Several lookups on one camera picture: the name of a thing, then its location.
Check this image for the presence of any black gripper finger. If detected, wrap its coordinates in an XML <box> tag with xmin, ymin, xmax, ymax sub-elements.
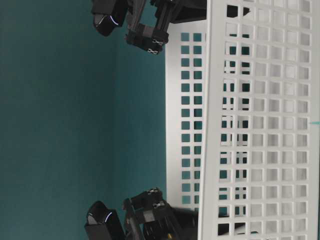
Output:
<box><xmin>226</xmin><ymin>5</ymin><xmax>251</xmax><ymax>18</ymax></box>

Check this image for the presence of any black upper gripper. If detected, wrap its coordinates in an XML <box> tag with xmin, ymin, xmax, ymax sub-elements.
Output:
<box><xmin>125</xmin><ymin>0</ymin><xmax>207</xmax><ymax>55</ymax></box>

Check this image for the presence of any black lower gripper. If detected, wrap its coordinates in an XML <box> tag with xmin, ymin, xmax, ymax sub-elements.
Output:
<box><xmin>121</xmin><ymin>187</ymin><xmax>248</xmax><ymax>240</ymax></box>

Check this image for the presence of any white plastic lattice basket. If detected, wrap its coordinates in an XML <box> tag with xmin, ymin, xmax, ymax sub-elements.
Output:
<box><xmin>165</xmin><ymin>0</ymin><xmax>320</xmax><ymax>240</ymax></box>

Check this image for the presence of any black upper wrist camera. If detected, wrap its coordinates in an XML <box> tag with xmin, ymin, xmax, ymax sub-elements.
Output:
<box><xmin>91</xmin><ymin>0</ymin><xmax>128</xmax><ymax>37</ymax></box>

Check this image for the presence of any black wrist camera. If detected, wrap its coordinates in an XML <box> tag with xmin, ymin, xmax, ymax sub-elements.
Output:
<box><xmin>84</xmin><ymin>200</ymin><xmax>125</xmax><ymax>240</ymax></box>
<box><xmin>91</xmin><ymin>0</ymin><xmax>128</xmax><ymax>37</ymax></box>

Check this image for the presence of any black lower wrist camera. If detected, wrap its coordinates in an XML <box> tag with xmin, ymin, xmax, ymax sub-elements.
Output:
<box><xmin>84</xmin><ymin>200</ymin><xmax>125</xmax><ymax>240</ymax></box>

